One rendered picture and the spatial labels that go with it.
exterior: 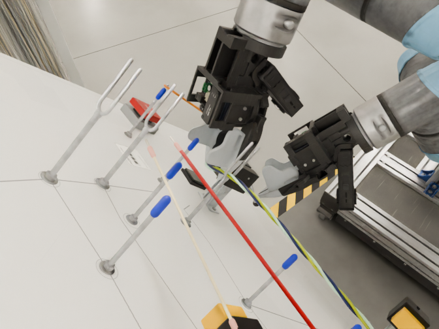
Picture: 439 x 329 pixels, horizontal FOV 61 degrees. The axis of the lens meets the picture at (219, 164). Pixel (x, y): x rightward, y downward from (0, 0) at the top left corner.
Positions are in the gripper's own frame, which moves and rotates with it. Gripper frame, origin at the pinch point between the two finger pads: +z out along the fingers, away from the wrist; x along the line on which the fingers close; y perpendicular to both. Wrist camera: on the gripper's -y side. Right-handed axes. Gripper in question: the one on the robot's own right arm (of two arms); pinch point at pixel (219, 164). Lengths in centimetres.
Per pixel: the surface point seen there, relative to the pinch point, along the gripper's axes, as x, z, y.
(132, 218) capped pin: 9.9, -0.9, 17.7
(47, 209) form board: 11.1, -4.5, 26.7
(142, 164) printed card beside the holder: -4.2, 2.9, 10.5
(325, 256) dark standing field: -23, 74, -102
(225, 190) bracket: 0.8, 4.8, -2.6
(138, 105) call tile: -19.6, 1.5, 5.7
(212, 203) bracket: 0.8, 7.5, -1.3
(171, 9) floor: -218, 31, -98
